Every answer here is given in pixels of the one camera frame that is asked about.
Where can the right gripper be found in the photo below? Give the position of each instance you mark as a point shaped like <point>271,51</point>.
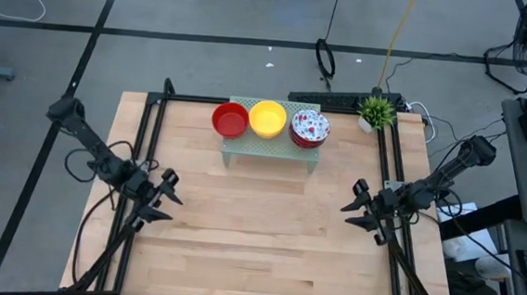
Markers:
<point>386,207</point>

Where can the green perforated metal shelf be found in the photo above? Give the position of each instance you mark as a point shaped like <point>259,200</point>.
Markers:
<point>268,148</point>

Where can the person's shoe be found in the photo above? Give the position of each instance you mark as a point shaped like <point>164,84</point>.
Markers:
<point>492,267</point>

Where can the silver mounting plate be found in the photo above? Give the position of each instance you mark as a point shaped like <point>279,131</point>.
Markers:
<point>393,185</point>

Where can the yellow plastic bowl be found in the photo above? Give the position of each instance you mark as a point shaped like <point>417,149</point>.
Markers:
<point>267,120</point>

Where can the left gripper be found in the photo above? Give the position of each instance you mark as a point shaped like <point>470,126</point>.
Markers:
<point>140,187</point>

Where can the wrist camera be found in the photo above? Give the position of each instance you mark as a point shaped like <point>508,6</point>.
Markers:
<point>360,187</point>
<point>170,177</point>

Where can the artificial plant in white pot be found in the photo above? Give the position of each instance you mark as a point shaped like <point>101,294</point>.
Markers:
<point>376,111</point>

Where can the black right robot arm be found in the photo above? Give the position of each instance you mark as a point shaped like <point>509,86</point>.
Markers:
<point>448,172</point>

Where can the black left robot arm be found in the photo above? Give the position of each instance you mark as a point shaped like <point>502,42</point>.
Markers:
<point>87,140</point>

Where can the black power strip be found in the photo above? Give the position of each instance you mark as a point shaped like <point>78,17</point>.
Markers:
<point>332,99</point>

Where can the red plastic bowl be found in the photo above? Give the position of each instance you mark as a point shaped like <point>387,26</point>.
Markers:
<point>230,121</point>

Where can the black aluminium table frame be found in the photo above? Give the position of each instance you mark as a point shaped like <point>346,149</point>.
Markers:
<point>192,99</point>

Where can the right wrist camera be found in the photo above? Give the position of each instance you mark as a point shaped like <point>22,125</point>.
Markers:
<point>360,187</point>

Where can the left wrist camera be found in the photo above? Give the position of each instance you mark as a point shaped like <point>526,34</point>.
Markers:
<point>170,177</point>

